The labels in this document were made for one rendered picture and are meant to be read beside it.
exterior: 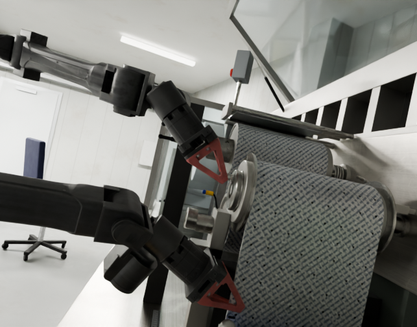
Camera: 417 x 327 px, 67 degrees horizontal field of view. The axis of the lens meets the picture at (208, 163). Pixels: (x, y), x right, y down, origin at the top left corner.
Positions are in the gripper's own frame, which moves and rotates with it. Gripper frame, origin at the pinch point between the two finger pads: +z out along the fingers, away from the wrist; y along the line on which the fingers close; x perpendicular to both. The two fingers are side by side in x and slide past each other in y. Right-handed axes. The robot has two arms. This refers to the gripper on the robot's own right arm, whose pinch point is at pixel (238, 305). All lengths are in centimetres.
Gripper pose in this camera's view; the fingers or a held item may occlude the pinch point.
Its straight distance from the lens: 57.5
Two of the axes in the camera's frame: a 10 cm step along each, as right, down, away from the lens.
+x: 6.7, -7.4, 0.7
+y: 1.1, 0.1, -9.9
